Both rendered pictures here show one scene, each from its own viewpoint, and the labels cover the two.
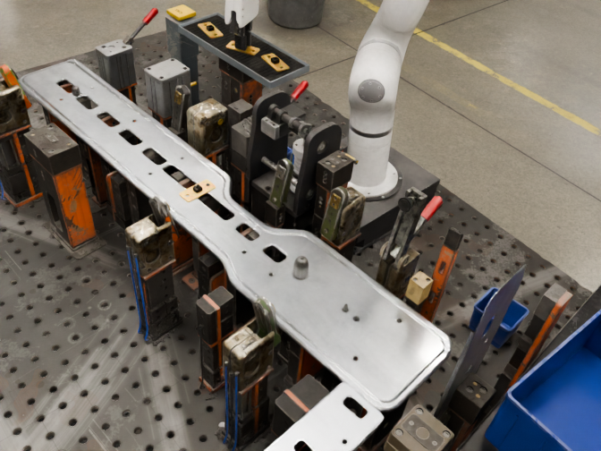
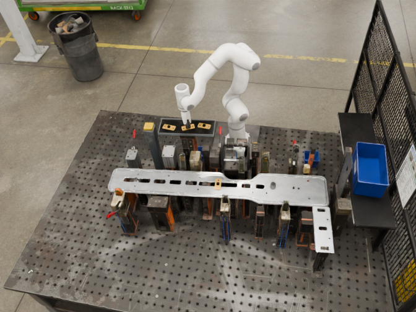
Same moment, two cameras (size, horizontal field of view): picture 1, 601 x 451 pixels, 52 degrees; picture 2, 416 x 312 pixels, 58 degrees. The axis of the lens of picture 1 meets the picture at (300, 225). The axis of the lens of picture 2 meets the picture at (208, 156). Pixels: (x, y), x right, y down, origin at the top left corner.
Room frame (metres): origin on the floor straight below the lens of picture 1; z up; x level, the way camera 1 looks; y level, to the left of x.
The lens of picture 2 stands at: (-0.09, 0.95, 2.92)
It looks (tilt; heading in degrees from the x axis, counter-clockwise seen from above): 50 degrees down; 331
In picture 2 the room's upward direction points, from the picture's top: 6 degrees counter-clockwise
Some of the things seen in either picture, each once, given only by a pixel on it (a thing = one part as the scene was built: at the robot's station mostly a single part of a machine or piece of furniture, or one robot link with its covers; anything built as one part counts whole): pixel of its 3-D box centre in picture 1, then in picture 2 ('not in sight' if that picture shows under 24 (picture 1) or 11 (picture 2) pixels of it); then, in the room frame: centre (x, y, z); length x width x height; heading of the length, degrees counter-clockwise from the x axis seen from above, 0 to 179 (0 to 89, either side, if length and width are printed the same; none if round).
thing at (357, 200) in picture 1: (338, 254); (264, 173); (1.03, -0.10, 0.88); 0.11 x 0.09 x 0.37; 139
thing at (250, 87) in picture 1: (241, 121); (190, 150); (1.48, 0.20, 0.92); 0.10 x 0.08 x 0.45; 49
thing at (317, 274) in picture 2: not in sight; (320, 259); (0.38, 0.03, 0.84); 0.11 x 0.06 x 0.29; 139
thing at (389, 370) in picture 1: (190, 189); (214, 185); (1.08, 0.27, 1.00); 1.38 x 0.22 x 0.02; 49
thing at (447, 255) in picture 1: (427, 314); (307, 173); (0.82, -0.28, 0.95); 0.03 x 0.01 x 0.50; 49
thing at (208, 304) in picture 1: (216, 343); (260, 223); (0.76, 0.15, 0.84); 0.11 x 0.08 x 0.29; 139
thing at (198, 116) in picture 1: (207, 167); (197, 173); (1.29, 0.27, 0.89); 0.13 x 0.11 x 0.38; 139
